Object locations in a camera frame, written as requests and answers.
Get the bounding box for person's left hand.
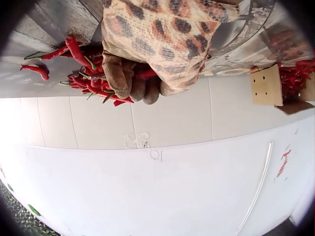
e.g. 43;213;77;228
101;0;241;105

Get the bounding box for person's left fingers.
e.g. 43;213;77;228
101;50;180;105

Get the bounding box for bunch of red chili peppers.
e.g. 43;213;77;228
60;36;158;107

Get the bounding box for long red green-stemmed chili pepper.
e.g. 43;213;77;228
24;46;70;61

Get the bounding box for curved red chili pepper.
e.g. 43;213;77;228
20;64;50;81

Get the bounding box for cardboard box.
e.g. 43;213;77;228
250;64;315;116

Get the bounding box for pile of red chilies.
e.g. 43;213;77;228
278;60;315;99

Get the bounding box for thin white tube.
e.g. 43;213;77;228
234;142;273;236

